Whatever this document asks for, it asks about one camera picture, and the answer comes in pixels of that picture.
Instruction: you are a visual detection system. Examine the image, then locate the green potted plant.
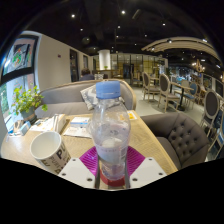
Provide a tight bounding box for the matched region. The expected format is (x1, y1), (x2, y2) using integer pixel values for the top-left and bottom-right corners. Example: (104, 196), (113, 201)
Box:
(11, 85), (49, 125)

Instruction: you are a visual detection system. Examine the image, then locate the dark grey tufted armchair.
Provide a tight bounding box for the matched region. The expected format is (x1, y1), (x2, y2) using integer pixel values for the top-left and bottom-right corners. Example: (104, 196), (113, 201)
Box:
(139, 112), (211, 171)

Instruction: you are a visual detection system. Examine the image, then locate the white leaflet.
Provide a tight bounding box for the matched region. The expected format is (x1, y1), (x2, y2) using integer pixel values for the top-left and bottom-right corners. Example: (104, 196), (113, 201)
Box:
(29, 116), (58, 133)

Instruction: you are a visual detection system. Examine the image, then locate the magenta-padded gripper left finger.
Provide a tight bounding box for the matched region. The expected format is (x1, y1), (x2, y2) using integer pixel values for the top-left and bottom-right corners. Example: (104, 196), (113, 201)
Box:
(57, 146), (101, 190)

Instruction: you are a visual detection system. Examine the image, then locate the flat round red coaster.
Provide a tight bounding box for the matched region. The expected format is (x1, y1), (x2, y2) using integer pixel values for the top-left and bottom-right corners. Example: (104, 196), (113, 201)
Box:
(99, 170), (127, 187)

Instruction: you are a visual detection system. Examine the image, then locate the clear bottle with blue cap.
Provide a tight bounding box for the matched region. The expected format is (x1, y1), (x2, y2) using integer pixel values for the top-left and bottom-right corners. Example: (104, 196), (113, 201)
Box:
(89, 80), (132, 186)

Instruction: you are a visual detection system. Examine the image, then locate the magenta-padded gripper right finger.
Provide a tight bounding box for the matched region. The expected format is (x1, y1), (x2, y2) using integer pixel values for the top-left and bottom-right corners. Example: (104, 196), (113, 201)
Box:
(124, 145), (168, 190)

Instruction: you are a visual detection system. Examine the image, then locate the grey curved sofa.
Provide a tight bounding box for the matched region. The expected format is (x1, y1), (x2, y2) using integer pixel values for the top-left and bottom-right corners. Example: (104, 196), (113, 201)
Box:
(34, 78), (138, 120)

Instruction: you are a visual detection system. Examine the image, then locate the group of ceiling spotlights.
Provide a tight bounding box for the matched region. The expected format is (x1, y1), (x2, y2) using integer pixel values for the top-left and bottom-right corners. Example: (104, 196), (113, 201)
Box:
(69, 9), (209, 44)

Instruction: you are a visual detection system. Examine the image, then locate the group of grey dining chairs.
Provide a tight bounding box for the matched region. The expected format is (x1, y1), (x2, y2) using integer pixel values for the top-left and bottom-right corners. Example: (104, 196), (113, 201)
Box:
(141, 71), (224, 135)

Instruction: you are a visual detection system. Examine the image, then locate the colourful framed wall poster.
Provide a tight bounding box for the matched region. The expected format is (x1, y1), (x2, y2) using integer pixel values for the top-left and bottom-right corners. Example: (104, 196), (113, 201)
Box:
(1, 35), (38, 76)

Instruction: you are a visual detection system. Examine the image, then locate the patterned grey cushion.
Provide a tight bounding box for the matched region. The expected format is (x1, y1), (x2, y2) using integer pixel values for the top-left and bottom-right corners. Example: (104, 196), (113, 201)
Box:
(79, 83), (126, 111)

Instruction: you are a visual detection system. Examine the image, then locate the white mug with black print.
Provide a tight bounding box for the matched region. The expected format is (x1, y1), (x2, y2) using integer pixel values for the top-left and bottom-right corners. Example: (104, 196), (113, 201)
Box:
(29, 130), (73, 175)

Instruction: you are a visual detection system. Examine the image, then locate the white printed menu sheet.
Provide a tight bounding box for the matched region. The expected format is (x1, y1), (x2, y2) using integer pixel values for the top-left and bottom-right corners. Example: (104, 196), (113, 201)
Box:
(62, 116), (93, 139)

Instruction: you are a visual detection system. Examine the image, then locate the white tissue box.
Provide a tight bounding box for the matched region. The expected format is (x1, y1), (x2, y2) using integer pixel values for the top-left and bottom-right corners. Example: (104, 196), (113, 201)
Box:
(52, 113), (68, 134)

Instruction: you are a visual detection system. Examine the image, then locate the person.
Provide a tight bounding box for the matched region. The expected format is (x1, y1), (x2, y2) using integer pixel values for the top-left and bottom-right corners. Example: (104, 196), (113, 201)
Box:
(78, 68), (96, 82)

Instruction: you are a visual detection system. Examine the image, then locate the small yellow card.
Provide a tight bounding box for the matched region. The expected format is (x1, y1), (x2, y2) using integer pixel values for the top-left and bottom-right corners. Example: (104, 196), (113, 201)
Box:
(126, 111), (138, 121)

